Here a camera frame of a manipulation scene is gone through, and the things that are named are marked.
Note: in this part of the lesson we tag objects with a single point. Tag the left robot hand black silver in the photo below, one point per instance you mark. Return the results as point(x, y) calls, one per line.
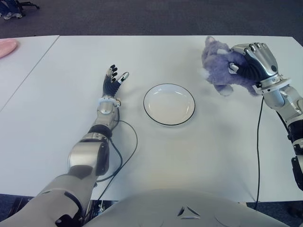
point(110, 85)

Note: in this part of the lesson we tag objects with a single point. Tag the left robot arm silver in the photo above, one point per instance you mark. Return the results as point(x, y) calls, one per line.
point(86, 151)

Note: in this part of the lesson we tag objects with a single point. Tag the black office chair base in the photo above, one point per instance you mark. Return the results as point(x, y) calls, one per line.
point(24, 3)

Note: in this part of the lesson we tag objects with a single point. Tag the blue jeans leg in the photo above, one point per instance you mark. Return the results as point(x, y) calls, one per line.
point(6, 6)

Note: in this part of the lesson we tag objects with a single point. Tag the right robot hand black silver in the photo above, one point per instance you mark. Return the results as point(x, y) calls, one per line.
point(260, 61)

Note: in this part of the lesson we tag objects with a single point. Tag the white sneaker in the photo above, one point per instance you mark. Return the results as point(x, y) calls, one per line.
point(12, 15)

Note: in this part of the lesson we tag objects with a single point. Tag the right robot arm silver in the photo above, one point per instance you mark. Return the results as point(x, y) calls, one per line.
point(274, 97)

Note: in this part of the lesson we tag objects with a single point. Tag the purple plush bunny doll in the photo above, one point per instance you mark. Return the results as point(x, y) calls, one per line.
point(217, 68)

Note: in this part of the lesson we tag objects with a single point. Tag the pink plate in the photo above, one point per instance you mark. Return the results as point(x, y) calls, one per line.
point(6, 47)

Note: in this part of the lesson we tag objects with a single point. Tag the grey robot torso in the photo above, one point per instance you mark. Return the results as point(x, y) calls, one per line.
point(165, 208)

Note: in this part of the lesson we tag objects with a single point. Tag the white plate black rim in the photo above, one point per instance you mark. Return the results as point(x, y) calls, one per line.
point(168, 106)

